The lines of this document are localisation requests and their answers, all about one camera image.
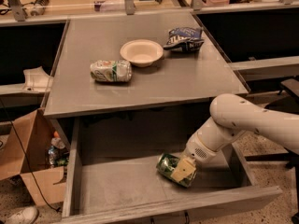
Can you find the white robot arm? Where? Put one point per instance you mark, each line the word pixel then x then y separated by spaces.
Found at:
pixel 230 117

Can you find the white curved plastic part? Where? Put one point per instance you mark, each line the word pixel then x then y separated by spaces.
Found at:
pixel 36 80

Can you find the black and white brush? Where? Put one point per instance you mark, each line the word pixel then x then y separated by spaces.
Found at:
pixel 39 7

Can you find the blue chip bag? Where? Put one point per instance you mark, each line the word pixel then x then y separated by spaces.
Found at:
pixel 184 39

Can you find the black office chair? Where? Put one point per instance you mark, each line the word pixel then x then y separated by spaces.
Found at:
pixel 286 132

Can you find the plastic bottle in box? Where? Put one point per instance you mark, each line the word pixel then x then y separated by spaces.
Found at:
pixel 58 155

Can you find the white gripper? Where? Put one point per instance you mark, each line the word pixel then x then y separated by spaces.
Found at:
pixel 198 150

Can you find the grey open top drawer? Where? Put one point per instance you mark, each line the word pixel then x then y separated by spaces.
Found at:
pixel 112 176

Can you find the white paper bowl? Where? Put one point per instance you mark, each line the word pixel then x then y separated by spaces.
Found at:
pixel 142 52

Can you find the brown cardboard box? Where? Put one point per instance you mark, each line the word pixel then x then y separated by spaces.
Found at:
pixel 26 154

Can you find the white sneaker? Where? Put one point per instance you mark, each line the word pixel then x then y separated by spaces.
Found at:
pixel 26 216

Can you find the white and green soda can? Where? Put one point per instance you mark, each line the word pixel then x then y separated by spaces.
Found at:
pixel 111 71

